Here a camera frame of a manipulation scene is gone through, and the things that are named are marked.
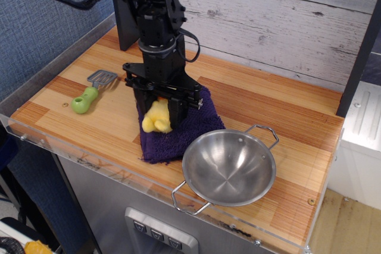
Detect purple folded towel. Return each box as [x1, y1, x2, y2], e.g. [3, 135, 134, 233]
[140, 87, 225, 164]

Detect dark right frame post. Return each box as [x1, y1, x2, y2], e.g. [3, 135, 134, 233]
[336, 0, 380, 118]

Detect yellow plush duck toy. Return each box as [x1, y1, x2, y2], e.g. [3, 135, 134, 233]
[142, 98, 172, 133]

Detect green handled toy spatula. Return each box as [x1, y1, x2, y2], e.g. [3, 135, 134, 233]
[71, 70, 117, 114]

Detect dark frame post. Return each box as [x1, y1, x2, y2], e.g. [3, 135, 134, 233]
[336, 0, 380, 118]
[113, 0, 139, 51]

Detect yellow object at corner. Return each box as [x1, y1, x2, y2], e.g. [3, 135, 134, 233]
[24, 240, 53, 254]

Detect dark left frame post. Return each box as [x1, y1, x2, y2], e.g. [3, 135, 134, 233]
[113, 0, 139, 51]

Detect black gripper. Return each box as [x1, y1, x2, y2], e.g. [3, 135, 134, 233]
[123, 49, 203, 129]

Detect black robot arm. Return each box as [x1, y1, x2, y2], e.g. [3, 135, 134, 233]
[123, 0, 202, 129]

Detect silver button control panel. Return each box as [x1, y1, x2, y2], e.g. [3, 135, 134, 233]
[124, 206, 199, 253]

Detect clear acrylic edge guard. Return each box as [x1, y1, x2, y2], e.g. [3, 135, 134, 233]
[1, 115, 334, 253]

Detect white side counter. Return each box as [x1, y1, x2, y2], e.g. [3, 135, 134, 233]
[327, 81, 380, 209]

